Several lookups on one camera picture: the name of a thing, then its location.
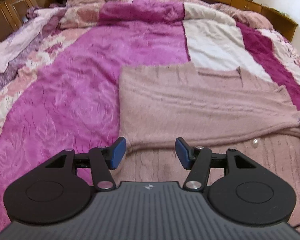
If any pink cable-knit cardigan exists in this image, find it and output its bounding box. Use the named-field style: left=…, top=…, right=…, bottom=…
left=76, top=62, right=300, bottom=233

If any magenta pink white patchwork blanket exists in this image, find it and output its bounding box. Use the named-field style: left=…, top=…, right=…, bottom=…
left=0, top=0, right=300, bottom=231

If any wooden bedside cabinet ledge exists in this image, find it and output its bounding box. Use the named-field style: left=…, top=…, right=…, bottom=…
left=202, top=0, right=298, bottom=42

